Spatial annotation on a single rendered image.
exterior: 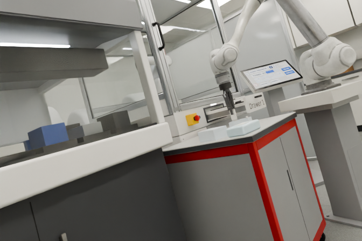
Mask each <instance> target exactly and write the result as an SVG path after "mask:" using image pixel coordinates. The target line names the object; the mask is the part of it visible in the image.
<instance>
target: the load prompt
mask: <svg viewBox="0 0 362 241"><path fill-rule="evenodd" d="M273 68H277V67H276V66H275V65H271V66H267V67H262V68H258V69H255V70H250V71H248V72H249V73H250V74H254V73H258V72H262V71H265V70H269V69H273Z"/></svg>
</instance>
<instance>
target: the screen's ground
mask: <svg viewBox="0 0 362 241"><path fill-rule="evenodd" d="M272 65H275V66H276V67H277V68H278V69H279V70H280V71H281V72H282V73H283V74H284V75H285V76H283V77H279V78H276V79H280V81H281V82H283V81H288V80H291V79H295V78H298V77H300V76H299V75H298V74H297V73H296V72H295V71H294V70H293V69H292V68H291V67H290V66H289V65H288V64H287V62H286V61H283V62H279V63H275V64H272ZM268 66H271V65H268ZM264 67H266V66H264ZM285 67H290V68H291V69H290V70H293V71H294V72H295V73H292V74H288V75H286V74H285V73H284V72H287V71H290V70H286V71H282V70H281V68H285ZM260 68H262V67H260ZM256 69H258V68H256ZM273 69H275V68H273ZM251 70H255V69H251ZM269 70H272V69H269ZM248 71H250V70H248ZM248 71H245V72H243V73H248ZM265 71H268V70H265ZM265 71H262V72H265ZM262 72H258V73H254V74H250V75H248V76H247V78H248V79H249V80H250V82H251V83H252V84H255V83H256V81H255V80H254V79H253V78H256V77H259V76H264V75H263V74H262ZM277 72H279V71H277ZM274 73H275V72H274ZM270 74H271V73H270ZM265 75H268V74H265ZM268 81H269V83H270V84H269V85H272V83H271V82H270V80H268ZM261 83H262V82H261ZM276 83H280V82H276ZM276 83H273V84H276ZM257 84H258V85H259V86H257V87H255V89H257V88H262V87H265V86H261V85H260V83H257ZM269 85H266V86H269Z"/></svg>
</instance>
